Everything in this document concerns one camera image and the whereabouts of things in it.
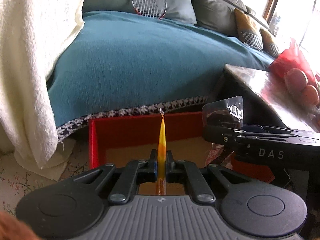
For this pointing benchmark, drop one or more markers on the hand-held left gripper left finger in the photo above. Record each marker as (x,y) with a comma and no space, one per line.
(154,166)

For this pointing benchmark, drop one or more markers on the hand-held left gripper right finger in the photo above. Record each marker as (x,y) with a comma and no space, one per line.
(169,166)

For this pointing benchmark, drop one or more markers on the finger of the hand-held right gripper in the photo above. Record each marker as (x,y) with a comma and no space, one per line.
(252,129)
(220,136)

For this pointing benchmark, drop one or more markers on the clear packet with dark snack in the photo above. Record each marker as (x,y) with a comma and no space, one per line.
(220,116)

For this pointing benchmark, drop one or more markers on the orange yellow snack packet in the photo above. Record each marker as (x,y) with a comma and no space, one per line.
(162,142)

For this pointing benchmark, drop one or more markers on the red cardboard box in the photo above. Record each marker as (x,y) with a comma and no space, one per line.
(120,130)

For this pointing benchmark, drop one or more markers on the red white snack packet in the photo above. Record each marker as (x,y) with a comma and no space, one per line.
(217,155)

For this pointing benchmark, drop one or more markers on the dark table with marble top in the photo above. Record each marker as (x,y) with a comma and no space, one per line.
(265,85)

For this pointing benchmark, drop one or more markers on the red plastic bag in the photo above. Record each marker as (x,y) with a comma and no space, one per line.
(287,60)

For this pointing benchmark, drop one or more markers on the yellow patterned cushion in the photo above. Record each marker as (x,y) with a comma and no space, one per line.
(248,30)
(270,43)

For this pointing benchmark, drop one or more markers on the teal blanket with houndstooth trim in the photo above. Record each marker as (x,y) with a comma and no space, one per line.
(140,65)

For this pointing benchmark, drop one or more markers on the grey sofa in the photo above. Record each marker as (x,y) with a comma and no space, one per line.
(215,7)

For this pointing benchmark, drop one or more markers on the window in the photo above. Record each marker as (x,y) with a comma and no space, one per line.
(297,7)

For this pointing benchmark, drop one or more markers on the floral floor mat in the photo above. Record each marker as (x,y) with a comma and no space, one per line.
(20,187)

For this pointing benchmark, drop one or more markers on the red badminton racket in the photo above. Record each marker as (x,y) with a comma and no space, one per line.
(148,0)

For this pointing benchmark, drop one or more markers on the white blanket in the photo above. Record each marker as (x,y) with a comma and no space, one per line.
(30,55)

